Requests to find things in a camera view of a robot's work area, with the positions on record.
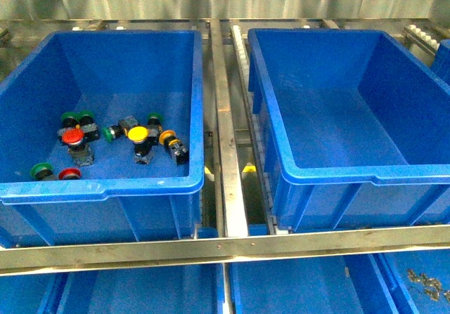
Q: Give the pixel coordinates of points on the green push button front left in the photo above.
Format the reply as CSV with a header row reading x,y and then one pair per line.
x,y
43,172

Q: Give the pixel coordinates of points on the yellow mushroom push button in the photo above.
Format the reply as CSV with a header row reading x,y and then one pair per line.
x,y
139,136

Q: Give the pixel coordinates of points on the blue empty target bin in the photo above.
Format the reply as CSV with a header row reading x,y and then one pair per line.
x,y
354,128

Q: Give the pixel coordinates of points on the green push button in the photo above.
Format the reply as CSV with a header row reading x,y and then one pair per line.
x,y
43,172
119,130
88,126
154,127
70,120

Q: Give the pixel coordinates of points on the lower blue bin with parts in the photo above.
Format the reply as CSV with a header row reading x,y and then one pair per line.
x,y
408,296

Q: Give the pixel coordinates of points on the red flat push button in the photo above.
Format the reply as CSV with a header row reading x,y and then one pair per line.
x,y
71,173

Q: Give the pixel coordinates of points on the blue bin far right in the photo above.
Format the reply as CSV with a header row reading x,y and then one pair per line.
x,y
441,64

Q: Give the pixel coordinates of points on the white roller track strip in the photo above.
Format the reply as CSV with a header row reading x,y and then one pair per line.
x,y
255,136

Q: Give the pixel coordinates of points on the steel rack centre divider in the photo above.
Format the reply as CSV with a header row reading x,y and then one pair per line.
x,y
231,216

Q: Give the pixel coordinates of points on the red mushroom push button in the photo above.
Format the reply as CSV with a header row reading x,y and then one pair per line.
x,y
78,148

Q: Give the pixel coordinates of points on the lower blue bin centre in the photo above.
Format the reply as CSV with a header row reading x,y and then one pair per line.
x,y
336,284

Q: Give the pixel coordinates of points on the lower blue bin far left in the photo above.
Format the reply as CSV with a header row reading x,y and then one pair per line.
x,y
32,293

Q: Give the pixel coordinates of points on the green push button right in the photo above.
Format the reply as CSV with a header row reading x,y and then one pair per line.
x,y
154,127

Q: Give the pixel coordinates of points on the steel rack front rail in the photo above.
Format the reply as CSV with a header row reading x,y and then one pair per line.
x,y
40,260

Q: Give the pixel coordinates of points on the green push button back left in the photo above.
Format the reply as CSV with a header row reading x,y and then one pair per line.
x,y
70,120

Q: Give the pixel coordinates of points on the yellow flat push button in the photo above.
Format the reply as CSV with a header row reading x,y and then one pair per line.
x,y
174,146

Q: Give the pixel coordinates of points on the green push button centre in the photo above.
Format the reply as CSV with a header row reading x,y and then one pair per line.
x,y
119,130

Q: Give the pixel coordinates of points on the small dark metal parts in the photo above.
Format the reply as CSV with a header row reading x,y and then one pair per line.
x,y
432,287

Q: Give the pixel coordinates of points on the blue source bin with buttons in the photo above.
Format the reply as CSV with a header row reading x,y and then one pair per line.
x,y
113,75

